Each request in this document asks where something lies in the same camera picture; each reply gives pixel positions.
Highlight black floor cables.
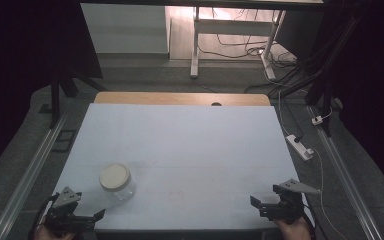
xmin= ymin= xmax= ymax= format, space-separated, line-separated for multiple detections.
xmin=198 ymin=8 xmax=301 ymax=95

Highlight aluminium floor rail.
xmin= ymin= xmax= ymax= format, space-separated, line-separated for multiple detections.
xmin=307 ymin=105 xmax=384 ymax=240
xmin=0 ymin=112 xmax=70 ymax=240

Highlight white power strip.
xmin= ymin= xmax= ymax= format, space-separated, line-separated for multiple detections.
xmin=285 ymin=133 xmax=315 ymax=162

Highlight thin white cable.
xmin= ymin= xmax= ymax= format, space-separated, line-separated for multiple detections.
xmin=277 ymin=89 xmax=349 ymax=240

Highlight black curtain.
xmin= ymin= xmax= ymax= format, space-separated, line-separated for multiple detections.
xmin=326 ymin=0 xmax=384 ymax=201
xmin=0 ymin=0 xmax=104 ymax=183

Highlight black metal stand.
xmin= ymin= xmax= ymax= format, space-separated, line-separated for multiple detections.
xmin=269 ymin=0 xmax=368 ymax=138

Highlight person's left hand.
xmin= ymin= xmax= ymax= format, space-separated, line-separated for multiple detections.
xmin=33 ymin=223 xmax=78 ymax=240

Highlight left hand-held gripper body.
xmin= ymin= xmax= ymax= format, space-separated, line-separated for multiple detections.
xmin=43 ymin=186 xmax=97 ymax=234

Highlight wooden table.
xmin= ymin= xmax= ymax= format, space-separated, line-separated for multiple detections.
xmin=93 ymin=91 xmax=272 ymax=107

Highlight cream round jar lid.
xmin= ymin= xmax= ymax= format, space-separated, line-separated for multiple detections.
xmin=98 ymin=162 xmax=132 ymax=192

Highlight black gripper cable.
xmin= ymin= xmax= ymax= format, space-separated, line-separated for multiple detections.
xmin=28 ymin=193 xmax=58 ymax=240

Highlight white table mat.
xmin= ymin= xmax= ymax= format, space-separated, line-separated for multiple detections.
xmin=50 ymin=102 xmax=310 ymax=232

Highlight white desk frame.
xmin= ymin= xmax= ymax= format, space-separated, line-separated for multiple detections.
xmin=189 ymin=5 xmax=287 ymax=81

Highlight black tripod stand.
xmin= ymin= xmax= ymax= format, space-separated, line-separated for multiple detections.
xmin=38 ymin=49 xmax=108 ymax=130

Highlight clear plastic jar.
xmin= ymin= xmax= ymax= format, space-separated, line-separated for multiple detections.
xmin=102 ymin=173 xmax=137 ymax=205

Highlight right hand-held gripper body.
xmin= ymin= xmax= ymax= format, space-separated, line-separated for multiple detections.
xmin=259 ymin=178 xmax=322 ymax=225

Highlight person's right hand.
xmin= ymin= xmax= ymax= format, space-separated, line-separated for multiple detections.
xmin=273 ymin=215 xmax=315 ymax=240

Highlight black rectangular floor frame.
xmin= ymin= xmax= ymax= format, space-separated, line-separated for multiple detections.
xmin=50 ymin=128 xmax=78 ymax=154

